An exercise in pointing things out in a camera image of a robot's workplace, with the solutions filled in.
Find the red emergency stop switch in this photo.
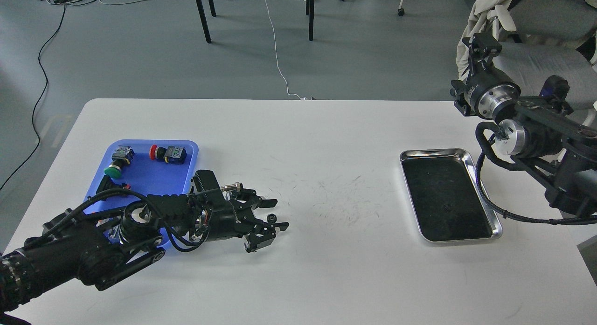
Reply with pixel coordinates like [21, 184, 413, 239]
[149, 144, 187, 164]

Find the grey office chair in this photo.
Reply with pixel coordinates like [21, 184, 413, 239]
[487, 0, 596, 126]

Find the green push button switch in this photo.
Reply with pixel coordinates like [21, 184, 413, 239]
[103, 145, 135, 179]

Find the blue plastic tray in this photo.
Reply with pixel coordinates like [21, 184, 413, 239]
[84, 139, 199, 249]

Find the black table leg right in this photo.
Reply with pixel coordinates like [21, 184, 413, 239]
[305, 0, 315, 41]

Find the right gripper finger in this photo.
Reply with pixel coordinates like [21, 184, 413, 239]
[466, 33, 502, 76]

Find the beige jacket on chair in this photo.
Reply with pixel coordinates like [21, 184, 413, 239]
[456, 0, 512, 79]

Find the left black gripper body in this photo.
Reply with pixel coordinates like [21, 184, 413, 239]
[201, 197, 250, 242]

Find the black table leg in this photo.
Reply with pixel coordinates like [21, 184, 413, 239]
[195, 0, 217, 44]
[305, 0, 315, 41]

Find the black table leg left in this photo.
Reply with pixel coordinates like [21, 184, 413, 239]
[195, 0, 217, 44]

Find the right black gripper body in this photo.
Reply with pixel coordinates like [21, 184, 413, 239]
[450, 69, 521, 120]

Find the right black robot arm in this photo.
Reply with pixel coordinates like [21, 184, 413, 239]
[451, 33, 596, 226]

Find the steel tray with black liner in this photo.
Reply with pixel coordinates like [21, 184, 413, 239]
[399, 148, 503, 245]

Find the black push button switch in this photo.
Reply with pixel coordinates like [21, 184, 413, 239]
[96, 175, 131, 194]

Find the small black gear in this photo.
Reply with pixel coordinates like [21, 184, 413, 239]
[267, 213, 277, 224]

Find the black floor cable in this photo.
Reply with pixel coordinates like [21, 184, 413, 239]
[0, 3, 68, 190]

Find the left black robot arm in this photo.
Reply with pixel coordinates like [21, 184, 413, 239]
[1, 170, 289, 325]

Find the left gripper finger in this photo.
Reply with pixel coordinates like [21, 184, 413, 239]
[243, 221, 290, 253]
[233, 190, 278, 213]

